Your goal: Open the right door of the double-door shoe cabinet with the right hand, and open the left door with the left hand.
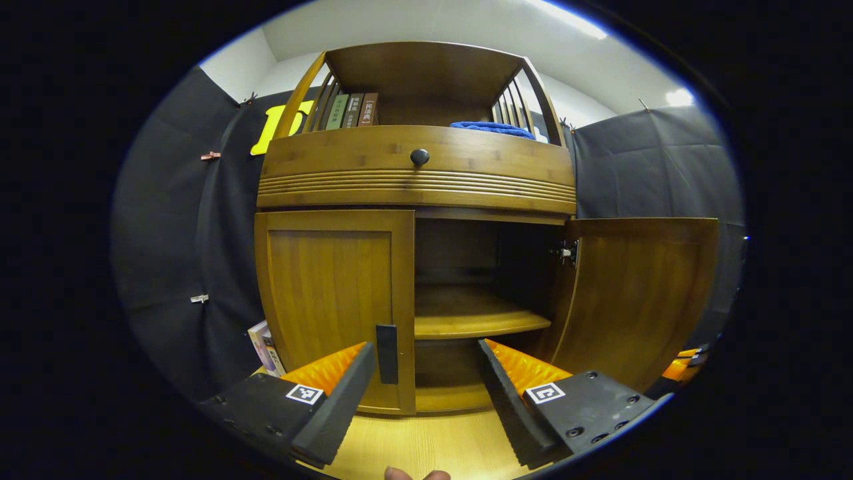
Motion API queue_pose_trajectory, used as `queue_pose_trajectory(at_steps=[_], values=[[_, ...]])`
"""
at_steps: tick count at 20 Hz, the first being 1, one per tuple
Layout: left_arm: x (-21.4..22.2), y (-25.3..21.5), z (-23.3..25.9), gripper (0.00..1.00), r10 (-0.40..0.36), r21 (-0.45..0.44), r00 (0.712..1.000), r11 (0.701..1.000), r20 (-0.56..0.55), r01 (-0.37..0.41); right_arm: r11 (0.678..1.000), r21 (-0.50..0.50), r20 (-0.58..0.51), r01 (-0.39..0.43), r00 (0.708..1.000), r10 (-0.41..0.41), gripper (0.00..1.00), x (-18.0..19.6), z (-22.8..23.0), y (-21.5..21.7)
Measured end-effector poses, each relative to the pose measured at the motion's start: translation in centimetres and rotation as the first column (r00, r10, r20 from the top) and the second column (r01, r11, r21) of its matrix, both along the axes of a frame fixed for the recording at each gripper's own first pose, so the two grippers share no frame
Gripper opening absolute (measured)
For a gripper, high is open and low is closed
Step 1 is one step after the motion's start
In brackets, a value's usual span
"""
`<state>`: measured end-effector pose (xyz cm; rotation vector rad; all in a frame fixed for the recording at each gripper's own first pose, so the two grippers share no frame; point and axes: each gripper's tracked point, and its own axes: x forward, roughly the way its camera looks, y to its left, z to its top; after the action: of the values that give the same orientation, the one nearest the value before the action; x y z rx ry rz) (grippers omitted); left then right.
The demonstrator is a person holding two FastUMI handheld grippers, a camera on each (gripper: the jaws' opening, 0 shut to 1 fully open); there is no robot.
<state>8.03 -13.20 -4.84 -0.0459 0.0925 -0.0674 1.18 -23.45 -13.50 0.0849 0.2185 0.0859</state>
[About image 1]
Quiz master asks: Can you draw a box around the light purple book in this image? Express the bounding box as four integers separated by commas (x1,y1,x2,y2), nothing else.
248,320,274,374

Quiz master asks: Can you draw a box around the wooden double-door shoe cabinet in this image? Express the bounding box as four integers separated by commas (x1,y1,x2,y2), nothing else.
253,41,579,417

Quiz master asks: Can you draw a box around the wooden cabinet door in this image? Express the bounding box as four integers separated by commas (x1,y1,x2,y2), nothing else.
255,209,417,415
550,217,722,394

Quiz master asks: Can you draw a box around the black backdrop cloth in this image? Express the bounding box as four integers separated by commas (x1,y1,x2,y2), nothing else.
110,65,314,404
563,105,746,354

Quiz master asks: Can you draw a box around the wooden cabinet drawer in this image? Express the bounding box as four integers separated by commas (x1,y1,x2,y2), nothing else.
257,125,578,215

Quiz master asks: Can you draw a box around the dark grey book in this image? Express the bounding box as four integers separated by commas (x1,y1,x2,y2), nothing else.
341,93,365,129

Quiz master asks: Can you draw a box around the white pink book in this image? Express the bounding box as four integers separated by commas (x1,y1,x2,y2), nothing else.
262,333,286,377

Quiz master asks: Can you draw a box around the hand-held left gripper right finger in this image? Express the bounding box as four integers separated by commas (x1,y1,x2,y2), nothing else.
476,339,664,471

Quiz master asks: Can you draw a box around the black door handle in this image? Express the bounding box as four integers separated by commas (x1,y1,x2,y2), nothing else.
375,324,399,385

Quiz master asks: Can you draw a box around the wooden inner cabinet shelf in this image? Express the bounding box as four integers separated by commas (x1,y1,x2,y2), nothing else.
415,287,552,341

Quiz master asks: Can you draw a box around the blue towel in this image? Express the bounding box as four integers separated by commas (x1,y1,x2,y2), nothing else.
450,121,536,141

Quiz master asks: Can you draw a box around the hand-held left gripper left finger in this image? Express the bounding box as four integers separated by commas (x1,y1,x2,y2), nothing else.
197,342,377,471

